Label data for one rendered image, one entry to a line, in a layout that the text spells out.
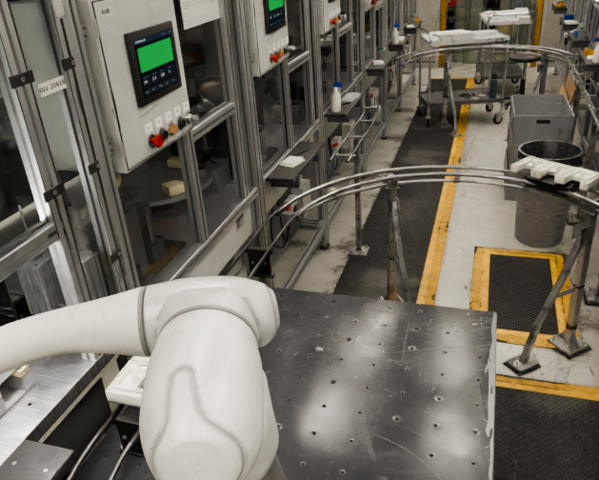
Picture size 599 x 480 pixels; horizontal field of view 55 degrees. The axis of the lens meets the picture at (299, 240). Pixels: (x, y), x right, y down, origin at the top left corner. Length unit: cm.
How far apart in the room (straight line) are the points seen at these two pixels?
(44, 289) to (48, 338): 92
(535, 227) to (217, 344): 346
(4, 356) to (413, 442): 114
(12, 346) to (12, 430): 76
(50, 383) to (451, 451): 107
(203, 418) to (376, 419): 116
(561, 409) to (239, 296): 223
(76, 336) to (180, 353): 22
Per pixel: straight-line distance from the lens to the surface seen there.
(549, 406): 286
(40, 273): 175
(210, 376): 64
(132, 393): 163
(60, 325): 86
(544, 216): 397
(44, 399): 166
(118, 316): 82
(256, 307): 78
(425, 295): 346
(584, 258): 295
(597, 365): 317
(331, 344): 200
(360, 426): 172
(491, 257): 389
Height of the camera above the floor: 191
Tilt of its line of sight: 28 degrees down
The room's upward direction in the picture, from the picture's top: 4 degrees counter-clockwise
